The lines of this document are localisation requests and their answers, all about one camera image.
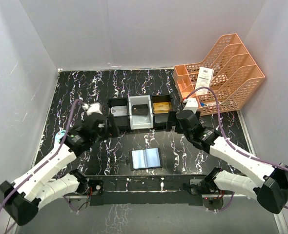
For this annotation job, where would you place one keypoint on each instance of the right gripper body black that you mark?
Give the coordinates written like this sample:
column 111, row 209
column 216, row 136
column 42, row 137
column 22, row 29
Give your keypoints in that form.
column 197, row 114

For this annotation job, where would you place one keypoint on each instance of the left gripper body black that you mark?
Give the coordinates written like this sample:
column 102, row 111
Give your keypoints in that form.
column 101, row 135

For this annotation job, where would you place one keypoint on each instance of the black card holder wallet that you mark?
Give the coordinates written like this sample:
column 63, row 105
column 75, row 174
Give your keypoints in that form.
column 145, row 159

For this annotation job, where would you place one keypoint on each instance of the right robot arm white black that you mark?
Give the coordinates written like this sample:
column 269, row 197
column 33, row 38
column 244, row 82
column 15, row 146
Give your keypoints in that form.
column 265, row 182

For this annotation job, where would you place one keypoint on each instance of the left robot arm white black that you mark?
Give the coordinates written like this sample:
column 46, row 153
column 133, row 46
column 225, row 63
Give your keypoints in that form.
column 25, row 196

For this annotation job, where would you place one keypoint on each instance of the silver credit card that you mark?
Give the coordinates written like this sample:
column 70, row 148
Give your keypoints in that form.
column 119, row 111

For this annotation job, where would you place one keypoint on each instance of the black credit card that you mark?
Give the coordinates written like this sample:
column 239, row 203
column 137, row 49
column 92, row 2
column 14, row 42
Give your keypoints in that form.
column 140, row 110

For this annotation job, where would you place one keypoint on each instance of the black right bin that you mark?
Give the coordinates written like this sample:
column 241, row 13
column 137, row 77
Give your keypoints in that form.
column 160, row 120

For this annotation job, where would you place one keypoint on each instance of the black bin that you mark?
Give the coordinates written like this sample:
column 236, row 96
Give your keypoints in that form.
column 123, row 123
column 160, row 120

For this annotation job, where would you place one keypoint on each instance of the small label box in organizer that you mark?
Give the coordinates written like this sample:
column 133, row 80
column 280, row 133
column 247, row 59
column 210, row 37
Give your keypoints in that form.
column 208, row 104

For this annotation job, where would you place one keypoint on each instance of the black left bin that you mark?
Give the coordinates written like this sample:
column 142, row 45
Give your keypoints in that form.
column 123, row 123

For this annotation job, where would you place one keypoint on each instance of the white middle bin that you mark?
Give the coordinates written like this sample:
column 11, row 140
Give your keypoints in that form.
column 140, row 122

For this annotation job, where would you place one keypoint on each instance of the blue white packaged item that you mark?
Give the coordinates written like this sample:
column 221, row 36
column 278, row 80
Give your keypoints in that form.
column 58, row 136

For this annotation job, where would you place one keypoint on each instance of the white paper receipt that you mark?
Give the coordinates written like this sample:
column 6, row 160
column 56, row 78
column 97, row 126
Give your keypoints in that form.
column 204, row 78

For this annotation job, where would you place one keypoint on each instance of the orange plastic desk organizer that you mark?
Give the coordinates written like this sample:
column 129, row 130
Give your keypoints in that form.
column 236, row 76

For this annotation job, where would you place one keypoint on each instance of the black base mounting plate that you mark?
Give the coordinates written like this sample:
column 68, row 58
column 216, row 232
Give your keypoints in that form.
column 154, row 189

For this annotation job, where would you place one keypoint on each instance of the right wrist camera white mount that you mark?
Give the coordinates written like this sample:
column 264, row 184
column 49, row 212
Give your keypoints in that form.
column 191, row 104

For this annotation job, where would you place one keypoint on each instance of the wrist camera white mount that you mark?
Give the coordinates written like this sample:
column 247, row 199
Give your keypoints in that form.
column 92, row 108
column 191, row 104

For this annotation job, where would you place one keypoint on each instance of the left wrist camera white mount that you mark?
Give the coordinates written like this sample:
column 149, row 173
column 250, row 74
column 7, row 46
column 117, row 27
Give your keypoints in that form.
column 92, row 108

